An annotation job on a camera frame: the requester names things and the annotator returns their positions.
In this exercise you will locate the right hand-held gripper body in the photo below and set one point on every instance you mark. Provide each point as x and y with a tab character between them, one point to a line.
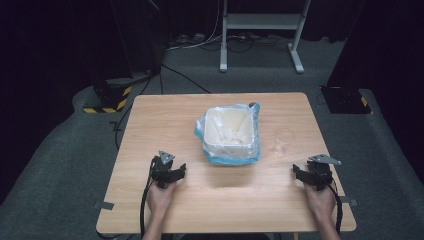
320	173

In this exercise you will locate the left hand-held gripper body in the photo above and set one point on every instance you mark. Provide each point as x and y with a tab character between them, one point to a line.
162	173

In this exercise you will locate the person's left hand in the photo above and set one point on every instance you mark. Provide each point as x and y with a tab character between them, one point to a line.
160	199

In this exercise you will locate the person's right hand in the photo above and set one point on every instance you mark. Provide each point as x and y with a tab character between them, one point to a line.
320	201

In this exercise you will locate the clear plastic cup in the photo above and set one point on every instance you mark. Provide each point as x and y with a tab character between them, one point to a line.
284	137

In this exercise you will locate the grey tape strip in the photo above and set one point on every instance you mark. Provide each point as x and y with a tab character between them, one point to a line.
350	201
104	205

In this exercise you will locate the white bin with blue bag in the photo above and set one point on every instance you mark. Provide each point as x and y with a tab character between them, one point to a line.
233	160

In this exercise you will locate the white plastic bin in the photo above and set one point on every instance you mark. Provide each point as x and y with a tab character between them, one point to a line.
245	128

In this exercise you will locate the black stand with striped base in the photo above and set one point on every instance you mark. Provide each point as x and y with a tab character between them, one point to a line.
113	98

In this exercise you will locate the dark curtain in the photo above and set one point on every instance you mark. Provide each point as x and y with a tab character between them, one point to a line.
40	66
390	50

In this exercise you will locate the white metal stand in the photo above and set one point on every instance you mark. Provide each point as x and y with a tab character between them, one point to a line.
261	21

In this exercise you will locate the black base plate yellow stripe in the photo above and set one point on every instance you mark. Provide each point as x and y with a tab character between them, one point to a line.
343	100

